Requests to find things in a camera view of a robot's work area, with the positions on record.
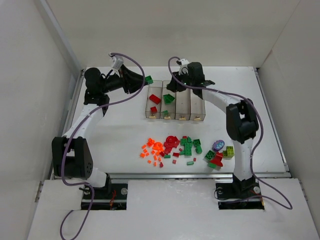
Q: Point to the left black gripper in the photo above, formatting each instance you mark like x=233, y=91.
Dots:
x=127, y=81

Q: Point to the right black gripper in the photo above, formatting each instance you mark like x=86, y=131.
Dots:
x=208, y=83

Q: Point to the tall green lego stack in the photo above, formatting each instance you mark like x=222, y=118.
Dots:
x=149, y=80

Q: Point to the red round lego piece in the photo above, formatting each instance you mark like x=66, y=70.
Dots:
x=171, y=142

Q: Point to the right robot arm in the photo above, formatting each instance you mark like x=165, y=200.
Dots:
x=241, y=118

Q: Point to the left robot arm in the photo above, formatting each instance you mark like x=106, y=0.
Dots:
x=70, y=152

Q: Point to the red long lego brick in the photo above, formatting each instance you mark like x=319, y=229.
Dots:
x=155, y=99

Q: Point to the clear container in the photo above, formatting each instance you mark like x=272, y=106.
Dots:
x=197, y=108
x=183, y=105
x=156, y=89
x=167, y=110

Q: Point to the green long lego plate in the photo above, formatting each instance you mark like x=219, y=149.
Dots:
x=187, y=150

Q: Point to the orange round lego piece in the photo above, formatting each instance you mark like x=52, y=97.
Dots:
x=158, y=146

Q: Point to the purple flower lego piece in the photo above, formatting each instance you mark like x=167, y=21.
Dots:
x=218, y=145

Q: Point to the green square lego brick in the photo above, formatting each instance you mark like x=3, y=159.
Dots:
x=210, y=155

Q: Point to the red flower lego piece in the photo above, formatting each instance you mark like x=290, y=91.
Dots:
x=217, y=159

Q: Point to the lime green lego brick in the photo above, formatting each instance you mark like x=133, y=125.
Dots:
x=229, y=152

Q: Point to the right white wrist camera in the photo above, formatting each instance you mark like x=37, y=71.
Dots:
x=183, y=66

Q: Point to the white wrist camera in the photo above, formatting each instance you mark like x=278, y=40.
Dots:
x=116, y=62
x=183, y=66

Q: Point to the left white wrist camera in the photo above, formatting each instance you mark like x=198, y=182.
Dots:
x=116, y=62

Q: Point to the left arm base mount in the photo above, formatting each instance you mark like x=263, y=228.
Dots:
x=113, y=199

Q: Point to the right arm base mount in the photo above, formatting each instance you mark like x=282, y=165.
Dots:
x=229, y=199

